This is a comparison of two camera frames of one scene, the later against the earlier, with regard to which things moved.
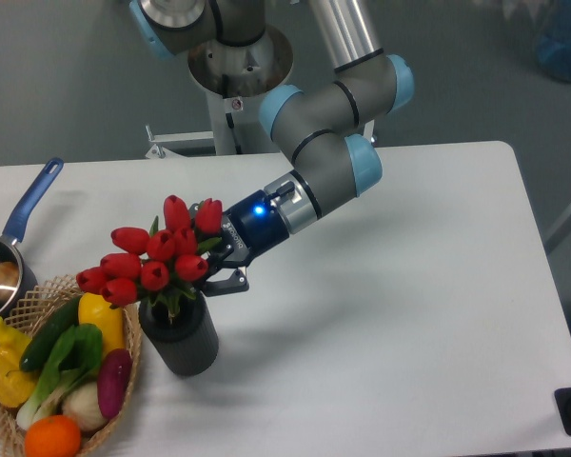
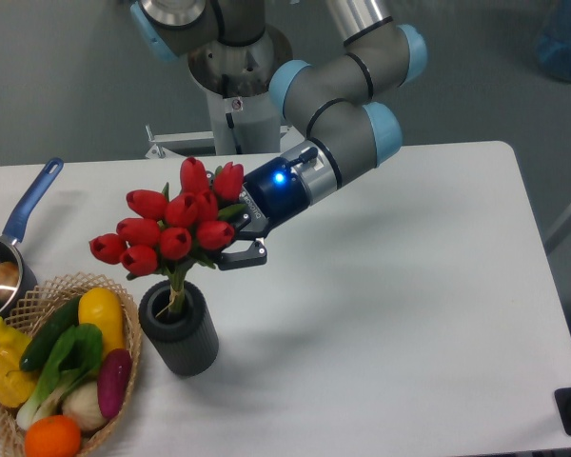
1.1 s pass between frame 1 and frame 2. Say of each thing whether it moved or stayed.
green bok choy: stayed
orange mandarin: stayed
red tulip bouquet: moved
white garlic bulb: stayed
